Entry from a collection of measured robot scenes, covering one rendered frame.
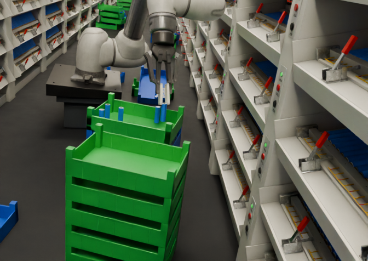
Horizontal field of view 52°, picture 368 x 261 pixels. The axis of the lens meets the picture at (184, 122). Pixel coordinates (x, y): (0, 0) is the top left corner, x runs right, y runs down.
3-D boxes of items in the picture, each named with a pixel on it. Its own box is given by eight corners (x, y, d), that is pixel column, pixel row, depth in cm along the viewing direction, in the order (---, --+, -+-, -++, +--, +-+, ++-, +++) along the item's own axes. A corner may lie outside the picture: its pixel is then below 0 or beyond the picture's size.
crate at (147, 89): (166, 105, 258) (167, 97, 252) (137, 102, 256) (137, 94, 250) (167, 75, 278) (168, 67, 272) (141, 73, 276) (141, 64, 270)
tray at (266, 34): (281, 71, 96) (279, 16, 91) (237, 33, 152) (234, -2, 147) (359, 58, 96) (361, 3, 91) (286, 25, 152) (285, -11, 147)
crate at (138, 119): (86, 129, 130) (86, 107, 128) (109, 111, 149) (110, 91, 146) (168, 146, 126) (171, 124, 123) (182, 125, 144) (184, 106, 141)
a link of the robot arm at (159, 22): (146, 19, 128) (146, 37, 128) (152, 11, 120) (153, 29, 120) (171, 21, 131) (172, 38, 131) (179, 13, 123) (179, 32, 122)
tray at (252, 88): (266, 138, 104) (263, 91, 98) (229, 78, 159) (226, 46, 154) (339, 127, 103) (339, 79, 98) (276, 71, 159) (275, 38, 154)
